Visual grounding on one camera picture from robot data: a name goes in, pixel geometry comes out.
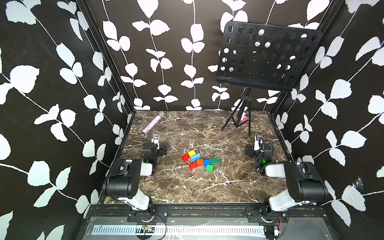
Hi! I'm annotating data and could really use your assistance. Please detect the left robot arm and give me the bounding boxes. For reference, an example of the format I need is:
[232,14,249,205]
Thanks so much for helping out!
[102,139,168,213]

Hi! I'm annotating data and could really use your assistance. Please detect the dark green long lego brick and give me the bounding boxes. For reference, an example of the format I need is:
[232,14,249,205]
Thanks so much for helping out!
[210,158,221,165]

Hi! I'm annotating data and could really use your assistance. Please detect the white slotted cable duct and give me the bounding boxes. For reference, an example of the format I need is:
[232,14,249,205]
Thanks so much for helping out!
[91,225,266,238]

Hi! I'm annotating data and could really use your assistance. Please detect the bright green square lego brick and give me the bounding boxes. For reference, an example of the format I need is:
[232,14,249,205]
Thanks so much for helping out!
[206,165,214,173]

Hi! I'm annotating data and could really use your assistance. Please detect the orange-red square lego brick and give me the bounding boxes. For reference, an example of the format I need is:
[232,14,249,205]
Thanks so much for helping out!
[197,159,205,166]

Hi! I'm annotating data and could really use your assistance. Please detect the light blue long lego brick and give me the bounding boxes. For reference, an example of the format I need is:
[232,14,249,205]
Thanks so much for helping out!
[191,154,201,162]

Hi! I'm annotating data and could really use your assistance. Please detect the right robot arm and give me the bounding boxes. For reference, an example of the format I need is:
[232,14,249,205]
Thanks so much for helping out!
[245,137,329,214]

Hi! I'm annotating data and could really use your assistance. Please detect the blue square lego brick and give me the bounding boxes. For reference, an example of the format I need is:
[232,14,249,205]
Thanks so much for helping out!
[203,159,211,166]

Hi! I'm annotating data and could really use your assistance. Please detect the black mounting rail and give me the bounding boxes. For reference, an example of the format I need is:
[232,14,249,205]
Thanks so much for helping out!
[85,203,327,224]

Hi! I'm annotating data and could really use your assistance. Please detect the yellow lego brick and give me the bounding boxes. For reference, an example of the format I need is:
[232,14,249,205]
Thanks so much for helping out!
[188,150,197,157]

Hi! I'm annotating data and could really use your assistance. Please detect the purple glitter microphone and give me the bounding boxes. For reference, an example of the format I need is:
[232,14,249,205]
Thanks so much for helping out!
[142,111,165,135]

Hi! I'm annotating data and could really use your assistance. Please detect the black perforated music stand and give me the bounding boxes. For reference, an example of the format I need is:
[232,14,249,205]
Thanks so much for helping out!
[216,21,323,128]

